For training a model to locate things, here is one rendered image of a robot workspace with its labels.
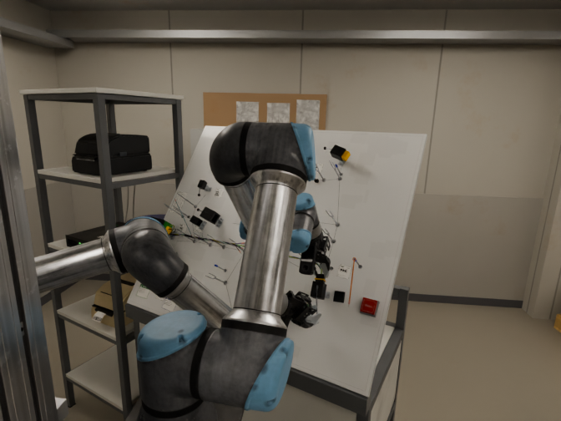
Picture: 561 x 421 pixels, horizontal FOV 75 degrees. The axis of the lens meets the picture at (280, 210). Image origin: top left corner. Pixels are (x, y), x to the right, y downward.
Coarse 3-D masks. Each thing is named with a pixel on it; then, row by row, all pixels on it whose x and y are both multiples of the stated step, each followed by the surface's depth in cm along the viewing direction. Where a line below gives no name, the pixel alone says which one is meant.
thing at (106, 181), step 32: (32, 96) 176; (64, 96) 164; (96, 96) 152; (128, 96) 165; (160, 96) 179; (32, 128) 182; (96, 128) 156; (64, 352) 214; (128, 352) 237; (64, 384) 219; (96, 384) 208; (128, 384) 188
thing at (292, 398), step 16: (288, 384) 138; (288, 400) 139; (304, 400) 135; (320, 400) 132; (256, 416) 150; (272, 416) 145; (288, 416) 141; (304, 416) 137; (320, 416) 133; (336, 416) 129; (352, 416) 126
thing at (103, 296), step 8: (128, 280) 202; (104, 288) 195; (128, 288) 193; (96, 296) 194; (104, 296) 192; (128, 296) 189; (96, 304) 195; (104, 304) 191; (112, 304) 189; (104, 312) 188; (112, 312) 188; (104, 320) 190; (112, 320) 187; (128, 320) 191
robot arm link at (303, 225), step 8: (296, 216) 110; (304, 216) 110; (296, 224) 107; (304, 224) 108; (312, 224) 111; (296, 232) 105; (304, 232) 106; (296, 240) 104; (304, 240) 104; (296, 248) 106; (304, 248) 106
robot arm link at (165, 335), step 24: (192, 312) 66; (144, 336) 60; (168, 336) 59; (192, 336) 59; (144, 360) 59; (168, 360) 58; (192, 360) 58; (144, 384) 60; (168, 384) 59; (192, 384) 58; (168, 408) 60
